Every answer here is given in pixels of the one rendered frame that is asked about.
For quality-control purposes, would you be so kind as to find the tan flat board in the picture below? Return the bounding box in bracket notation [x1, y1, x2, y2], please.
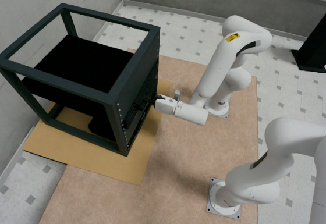
[22, 105, 162, 186]

